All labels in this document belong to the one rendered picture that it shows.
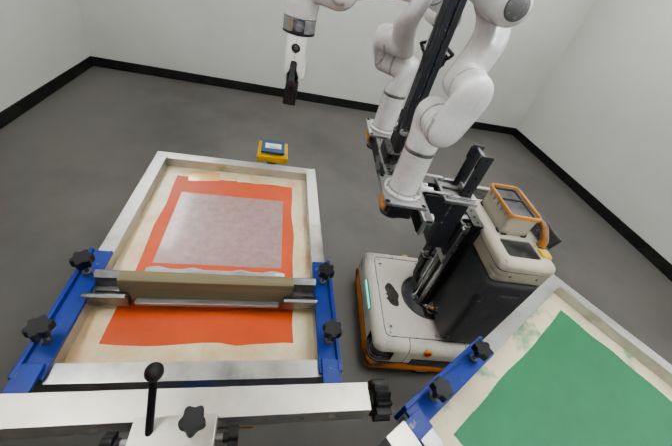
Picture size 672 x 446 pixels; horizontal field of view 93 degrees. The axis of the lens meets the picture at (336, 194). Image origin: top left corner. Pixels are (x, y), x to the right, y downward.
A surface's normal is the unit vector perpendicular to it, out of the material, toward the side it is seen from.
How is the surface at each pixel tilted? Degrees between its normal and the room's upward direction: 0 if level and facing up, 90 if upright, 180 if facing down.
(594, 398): 0
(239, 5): 90
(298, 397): 0
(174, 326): 0
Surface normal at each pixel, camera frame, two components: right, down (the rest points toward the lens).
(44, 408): 0.22, -0.77
